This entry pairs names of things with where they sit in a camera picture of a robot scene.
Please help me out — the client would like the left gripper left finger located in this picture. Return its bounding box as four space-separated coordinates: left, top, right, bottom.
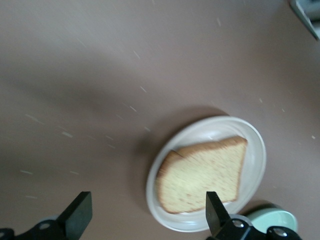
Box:
0 191 93 240

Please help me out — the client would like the brown bread slice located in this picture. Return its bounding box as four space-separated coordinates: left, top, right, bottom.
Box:
155 136 249 215

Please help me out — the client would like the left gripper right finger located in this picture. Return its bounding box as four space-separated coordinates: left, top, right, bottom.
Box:
205 191 303 240

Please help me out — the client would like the beige plate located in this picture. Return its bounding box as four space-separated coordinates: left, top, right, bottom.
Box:
146 115 266 232

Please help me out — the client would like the grey metal stand bracket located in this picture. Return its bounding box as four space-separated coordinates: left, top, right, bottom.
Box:
289 0 320 41

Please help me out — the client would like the mint green plate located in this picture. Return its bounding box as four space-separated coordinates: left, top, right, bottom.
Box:
246 199 299 232

